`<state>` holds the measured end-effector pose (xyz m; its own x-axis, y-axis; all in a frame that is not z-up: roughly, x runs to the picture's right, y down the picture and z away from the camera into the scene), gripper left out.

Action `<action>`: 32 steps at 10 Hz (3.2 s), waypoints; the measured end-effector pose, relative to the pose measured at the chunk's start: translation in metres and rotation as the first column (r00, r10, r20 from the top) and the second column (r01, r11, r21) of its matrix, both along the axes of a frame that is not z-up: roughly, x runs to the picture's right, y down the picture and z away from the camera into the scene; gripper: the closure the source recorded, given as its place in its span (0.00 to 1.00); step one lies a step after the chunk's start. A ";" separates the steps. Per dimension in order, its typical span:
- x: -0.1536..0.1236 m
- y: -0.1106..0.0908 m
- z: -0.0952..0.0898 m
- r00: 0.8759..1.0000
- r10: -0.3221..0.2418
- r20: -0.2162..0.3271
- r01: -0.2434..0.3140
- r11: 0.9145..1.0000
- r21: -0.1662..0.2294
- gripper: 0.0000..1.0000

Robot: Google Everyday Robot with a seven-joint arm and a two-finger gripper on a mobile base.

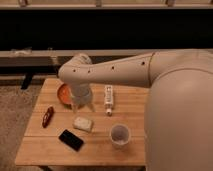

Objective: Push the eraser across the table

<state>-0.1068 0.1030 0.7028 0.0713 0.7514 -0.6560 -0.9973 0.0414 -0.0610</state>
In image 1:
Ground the white tube bottle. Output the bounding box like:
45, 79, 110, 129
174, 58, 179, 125
104, 85, 114, 116

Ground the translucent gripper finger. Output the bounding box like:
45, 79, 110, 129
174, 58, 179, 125
87, 103, 95, 112
71, 104, 78, 114

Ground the clear plastic cup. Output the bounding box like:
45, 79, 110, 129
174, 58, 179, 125
109, 124, 131, 148

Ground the white sponge block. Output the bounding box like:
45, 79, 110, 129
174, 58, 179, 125
73, 117, 93, 132

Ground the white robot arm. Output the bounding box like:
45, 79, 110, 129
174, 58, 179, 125
59, 49, 213, 171

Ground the wooden table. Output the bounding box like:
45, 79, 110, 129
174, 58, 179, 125
15, 78, 148, 166

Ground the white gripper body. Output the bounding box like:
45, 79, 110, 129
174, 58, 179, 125
70, 84, 93, 105

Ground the orange plate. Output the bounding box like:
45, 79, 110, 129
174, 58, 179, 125
57, 84, 71, 105

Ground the red pocket knife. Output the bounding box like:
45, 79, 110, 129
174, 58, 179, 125
42, 107, 54, 128

